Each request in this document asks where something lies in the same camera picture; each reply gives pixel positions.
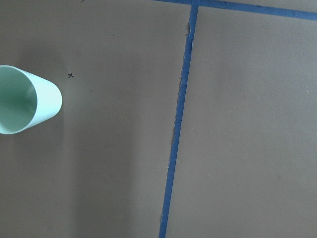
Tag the light green cup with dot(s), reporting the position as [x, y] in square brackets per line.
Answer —
[26, 100]

